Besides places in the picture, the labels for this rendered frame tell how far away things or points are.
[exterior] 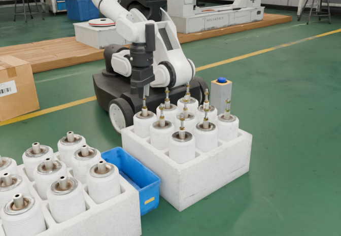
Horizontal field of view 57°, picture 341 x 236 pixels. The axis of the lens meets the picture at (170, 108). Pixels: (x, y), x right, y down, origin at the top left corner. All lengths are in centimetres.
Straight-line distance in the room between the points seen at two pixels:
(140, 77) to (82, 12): 448
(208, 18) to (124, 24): 294
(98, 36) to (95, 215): 240
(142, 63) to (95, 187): 48
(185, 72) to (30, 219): 98
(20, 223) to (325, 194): 106
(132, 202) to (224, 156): 41
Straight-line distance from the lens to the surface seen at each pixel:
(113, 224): 101
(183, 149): 110
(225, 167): 126
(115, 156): 135
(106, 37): 320
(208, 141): 117
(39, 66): 291
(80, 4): 559
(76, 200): 94
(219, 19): 419
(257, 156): 152
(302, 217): 125
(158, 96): 165
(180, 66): 155
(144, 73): 119
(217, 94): 147
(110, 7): 126
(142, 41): 115
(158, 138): 118
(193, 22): 387
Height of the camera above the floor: 81
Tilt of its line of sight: 24 degrees down
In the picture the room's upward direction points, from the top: 1 degrees counter-clockwise
